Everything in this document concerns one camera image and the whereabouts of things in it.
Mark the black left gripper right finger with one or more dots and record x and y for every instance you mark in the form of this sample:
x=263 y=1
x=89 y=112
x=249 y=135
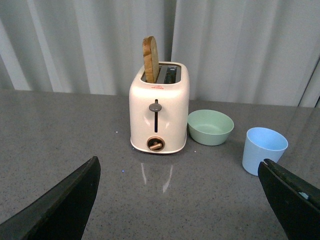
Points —
x=295 y=202

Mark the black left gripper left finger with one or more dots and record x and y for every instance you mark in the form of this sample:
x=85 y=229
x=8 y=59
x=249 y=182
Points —
x=61 y=213

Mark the mint green bowl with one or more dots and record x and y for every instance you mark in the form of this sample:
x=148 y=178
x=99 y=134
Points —
x=209 y=127

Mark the brown toast slice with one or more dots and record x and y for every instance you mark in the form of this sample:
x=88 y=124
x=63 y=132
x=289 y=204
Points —
x=151 y=59

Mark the light blue cup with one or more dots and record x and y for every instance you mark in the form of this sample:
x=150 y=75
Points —
x=262 y=143

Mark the cream white toaster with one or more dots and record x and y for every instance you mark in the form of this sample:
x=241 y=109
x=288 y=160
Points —
x=159 y=111

